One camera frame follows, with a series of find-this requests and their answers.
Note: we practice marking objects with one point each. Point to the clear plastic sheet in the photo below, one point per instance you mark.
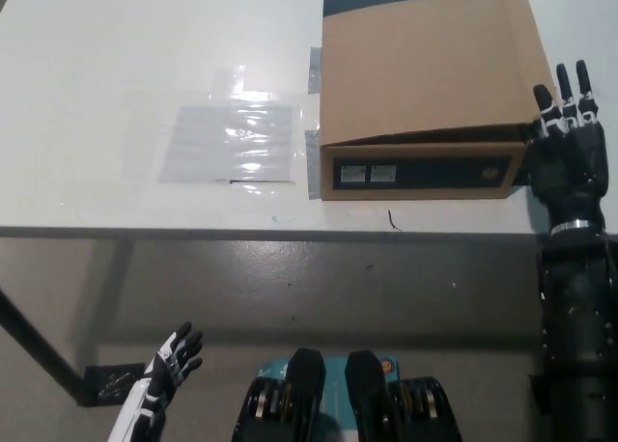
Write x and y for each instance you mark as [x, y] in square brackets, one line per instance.
[227, 143]

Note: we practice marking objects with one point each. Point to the brown cardboard storage box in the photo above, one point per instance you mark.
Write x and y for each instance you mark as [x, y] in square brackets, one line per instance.
[420, 70]

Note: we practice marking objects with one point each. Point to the black floor tape patch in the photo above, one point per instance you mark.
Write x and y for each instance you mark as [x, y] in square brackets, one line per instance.
[116, 384]

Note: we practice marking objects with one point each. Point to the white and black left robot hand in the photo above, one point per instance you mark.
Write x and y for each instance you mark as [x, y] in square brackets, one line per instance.
[164, 374]

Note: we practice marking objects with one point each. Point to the robot body black teal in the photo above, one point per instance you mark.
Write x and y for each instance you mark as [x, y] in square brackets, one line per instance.
[309, 403]

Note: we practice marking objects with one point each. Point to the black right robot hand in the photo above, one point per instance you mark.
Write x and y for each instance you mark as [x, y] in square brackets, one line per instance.
[572, 172]

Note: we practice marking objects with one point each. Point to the short gray tape strip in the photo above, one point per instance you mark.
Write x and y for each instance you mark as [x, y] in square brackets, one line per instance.
[315, 70]

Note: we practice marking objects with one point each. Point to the black metal table leg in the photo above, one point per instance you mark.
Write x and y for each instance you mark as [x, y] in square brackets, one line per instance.
[38, 340]

